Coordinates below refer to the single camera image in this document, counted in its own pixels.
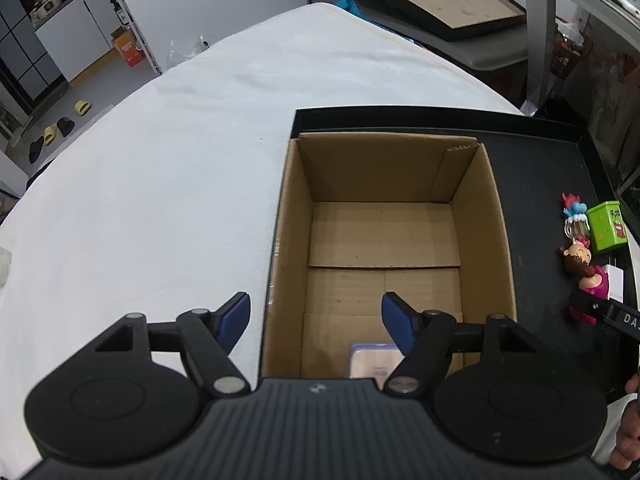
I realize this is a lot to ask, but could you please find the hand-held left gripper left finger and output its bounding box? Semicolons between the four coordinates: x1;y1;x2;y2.
92;291;252;400

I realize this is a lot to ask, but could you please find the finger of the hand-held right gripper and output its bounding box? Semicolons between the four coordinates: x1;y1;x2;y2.
567;290;610;327

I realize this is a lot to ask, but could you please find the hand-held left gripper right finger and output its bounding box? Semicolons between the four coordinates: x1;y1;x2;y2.
381;291;547;398

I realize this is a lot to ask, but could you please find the pink doll figurine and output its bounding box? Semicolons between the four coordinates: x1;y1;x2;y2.
567;264;612;326

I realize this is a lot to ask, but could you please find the white charger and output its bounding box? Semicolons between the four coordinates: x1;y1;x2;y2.
602;264;625;303

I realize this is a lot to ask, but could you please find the brown-haired doll figurine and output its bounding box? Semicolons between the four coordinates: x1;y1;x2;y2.
558;237;593;276

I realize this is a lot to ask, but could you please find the clear plastic box blue rim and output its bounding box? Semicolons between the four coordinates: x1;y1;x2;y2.
347;342;403;380

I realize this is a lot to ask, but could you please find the green tin box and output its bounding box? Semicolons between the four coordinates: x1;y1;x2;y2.
586;201;628;253

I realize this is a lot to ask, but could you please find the brown cardboard box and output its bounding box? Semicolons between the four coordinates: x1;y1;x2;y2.
260;131;517;381

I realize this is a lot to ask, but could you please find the black tray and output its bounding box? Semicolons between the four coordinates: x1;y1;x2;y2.
260;107;640;401

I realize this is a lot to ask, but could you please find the person's right hand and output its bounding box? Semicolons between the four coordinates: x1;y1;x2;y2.
609;372;640;472

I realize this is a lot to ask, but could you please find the red basket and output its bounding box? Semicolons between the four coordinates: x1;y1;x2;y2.
552;20;587;79

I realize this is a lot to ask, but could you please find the clear plastic bag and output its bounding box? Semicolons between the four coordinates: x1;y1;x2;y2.
167;36;212;69

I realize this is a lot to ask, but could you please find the grey table leg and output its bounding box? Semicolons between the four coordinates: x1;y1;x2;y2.
520;0;558;106

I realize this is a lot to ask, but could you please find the orange box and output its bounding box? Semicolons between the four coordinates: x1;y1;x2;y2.
112;27;144;68

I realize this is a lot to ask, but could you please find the white cabinet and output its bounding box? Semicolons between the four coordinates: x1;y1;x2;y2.
35;0;127;82

